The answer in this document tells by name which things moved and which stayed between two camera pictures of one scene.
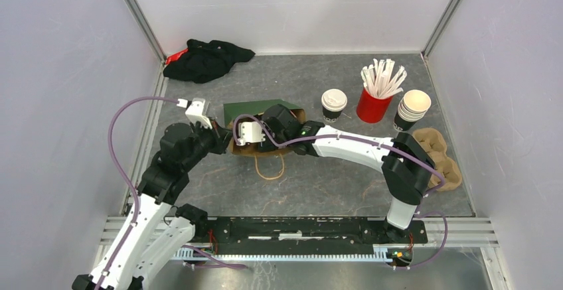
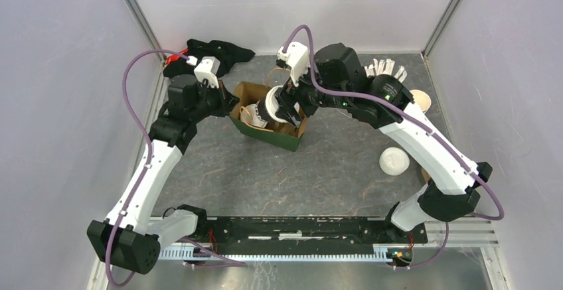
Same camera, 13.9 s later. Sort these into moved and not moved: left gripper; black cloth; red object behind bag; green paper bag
Moved: green paper bag; left gripper
Not moved: red object behind bag; black cloth
